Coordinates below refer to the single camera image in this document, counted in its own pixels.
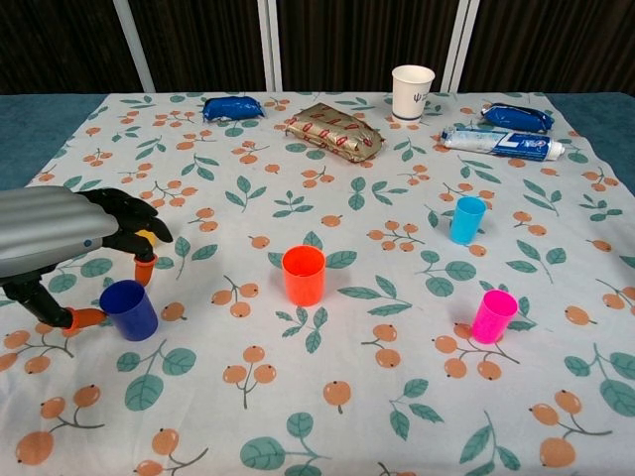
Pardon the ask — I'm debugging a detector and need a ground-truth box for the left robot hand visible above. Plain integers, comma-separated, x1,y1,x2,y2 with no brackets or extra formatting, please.
0,185,175,333

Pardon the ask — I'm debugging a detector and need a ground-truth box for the dark blue plastic cup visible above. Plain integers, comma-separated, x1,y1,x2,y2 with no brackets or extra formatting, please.
98,279,160,344

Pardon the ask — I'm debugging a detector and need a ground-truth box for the light blue plastic cup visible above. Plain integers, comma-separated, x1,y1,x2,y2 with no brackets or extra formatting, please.
448,195,488,246

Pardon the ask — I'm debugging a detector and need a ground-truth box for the pink plastic cup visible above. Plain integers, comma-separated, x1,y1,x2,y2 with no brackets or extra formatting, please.
470,289,520,346

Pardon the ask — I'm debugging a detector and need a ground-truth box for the teal table cover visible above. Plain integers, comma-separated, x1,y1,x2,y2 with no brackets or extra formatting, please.
0,91,635,215

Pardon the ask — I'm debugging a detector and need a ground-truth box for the blue snack packet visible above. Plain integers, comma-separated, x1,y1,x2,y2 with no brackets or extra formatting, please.
479,102,555,135
201,95,266,124

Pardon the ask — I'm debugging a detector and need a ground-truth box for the red plastic cup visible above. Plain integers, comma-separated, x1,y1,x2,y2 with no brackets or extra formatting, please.
281,244,327,308

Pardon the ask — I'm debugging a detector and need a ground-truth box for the gold foil snack package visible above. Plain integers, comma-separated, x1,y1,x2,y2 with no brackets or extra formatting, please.
284,101,387,164

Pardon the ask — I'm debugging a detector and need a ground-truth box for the floral print tablecloth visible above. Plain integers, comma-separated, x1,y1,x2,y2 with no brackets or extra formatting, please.
0,91,635,476

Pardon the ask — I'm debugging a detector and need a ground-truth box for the dark white-framed partition screen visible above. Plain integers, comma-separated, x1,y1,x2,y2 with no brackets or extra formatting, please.
0,0,635,96

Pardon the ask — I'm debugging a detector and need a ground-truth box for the white paper cup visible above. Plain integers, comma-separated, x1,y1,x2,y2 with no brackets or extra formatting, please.
390,64,437,123

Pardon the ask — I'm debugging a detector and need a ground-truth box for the white blue toothpaste tube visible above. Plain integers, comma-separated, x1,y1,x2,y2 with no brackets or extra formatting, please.
441,124,568,163

